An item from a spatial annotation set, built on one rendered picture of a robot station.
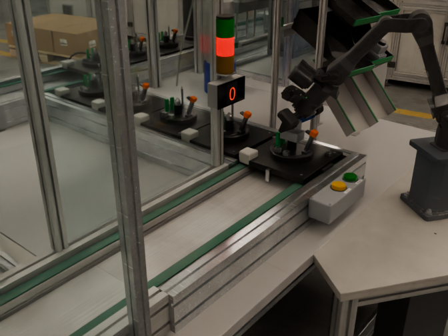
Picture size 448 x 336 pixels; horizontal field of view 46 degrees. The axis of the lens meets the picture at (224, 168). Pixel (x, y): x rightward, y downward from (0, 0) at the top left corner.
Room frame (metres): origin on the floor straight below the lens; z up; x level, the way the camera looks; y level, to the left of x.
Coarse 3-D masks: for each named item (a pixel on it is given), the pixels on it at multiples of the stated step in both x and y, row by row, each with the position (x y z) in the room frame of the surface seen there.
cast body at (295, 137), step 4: (300, 120) 1.53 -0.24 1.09; (300, 124) 1.52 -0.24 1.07; (296, 128) 1.50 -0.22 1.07; (300, 128) 1.52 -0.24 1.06; (284, 132) 1.52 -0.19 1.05; (288, 132) 1.51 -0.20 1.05; (292, 132) 1.50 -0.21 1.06; (296, 132) 1.50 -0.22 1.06; (300, 132) 1.50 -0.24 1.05; (304, 132) 1.52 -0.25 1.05; (280, 136) 1.53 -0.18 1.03; (284, 136) 1.52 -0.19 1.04; (288, 136) 1.51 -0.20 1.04; (292, 136) 1.50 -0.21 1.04; (296, 136) 1.49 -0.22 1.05; (300, 136) 1.50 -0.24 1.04; (288, 140) 1.51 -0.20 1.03; (292, 140) 1.50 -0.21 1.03; (296, 140) 1.49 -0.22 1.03; (300, 140) 1.50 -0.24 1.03
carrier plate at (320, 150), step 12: (264, 144) 1.60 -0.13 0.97; (312, 144) 1.60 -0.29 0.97; (264, 156) 1.51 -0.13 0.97; (324, 156) 1.51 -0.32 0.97; (336, 156) 1.51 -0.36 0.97; (264, 168) 1.44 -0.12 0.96; (276, 168) 1.43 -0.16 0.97; (288, 168) 1.43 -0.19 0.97; (300, 168) 1.43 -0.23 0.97; (312, 168) 1.43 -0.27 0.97; (300, 180) 1.36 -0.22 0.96
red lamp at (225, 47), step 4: (216, 40) 1.44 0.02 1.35; (220, 40) 1.43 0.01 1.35; (224, 40) 1.43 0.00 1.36; (228, 40) 1.43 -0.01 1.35; (232, 40) 1.44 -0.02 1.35; (216, 44) 1.44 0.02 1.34; (220, 44) 1.43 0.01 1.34; (224, 44) 1.43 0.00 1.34; (228, 44) 1.43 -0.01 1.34; (232, 44) 1.44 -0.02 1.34; (216, 48) 1.44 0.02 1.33; (220, 48) 1.43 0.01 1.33; (224, 48) 1.43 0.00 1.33; (228, 48) 1.43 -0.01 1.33; (232, 48) 1.44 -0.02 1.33; (216, 52) 1.45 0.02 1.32; (220, 52) 1.43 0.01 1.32; (224, 52) 1.43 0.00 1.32; (228, 52) 1.43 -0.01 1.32; (232, 52) 1.44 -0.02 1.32; (224, 56) 1.43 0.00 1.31; (228, 56) 1.43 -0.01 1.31
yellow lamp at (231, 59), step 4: (216, 56) 1.45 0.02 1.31; (220, 56) 1.44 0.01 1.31; (232, 56) 1.44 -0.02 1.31; (216, 60) 1.45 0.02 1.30; (220, 60) 1.43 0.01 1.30; (224, 60) 1.43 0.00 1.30; (228, 60) 1.43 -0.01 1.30; (232, 60) 1.44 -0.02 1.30; (216, 64) 1.45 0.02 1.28; (220, 64) 1.43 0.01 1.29; (224, 64) 1.43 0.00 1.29; (228, 64) 1.43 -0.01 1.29; (232, 64) 1.44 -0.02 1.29; (216, 68) 1.45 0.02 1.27; (220, 68) 1.43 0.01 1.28; (224, 68) 1.43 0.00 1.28; (228, 68) 1.43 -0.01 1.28; (232, 68) 1.44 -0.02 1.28; (220, 72) 1.43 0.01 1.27; (224, 72) 1.43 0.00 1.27; (228, 72) 1.43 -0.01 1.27; (232, 72) 1.44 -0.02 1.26
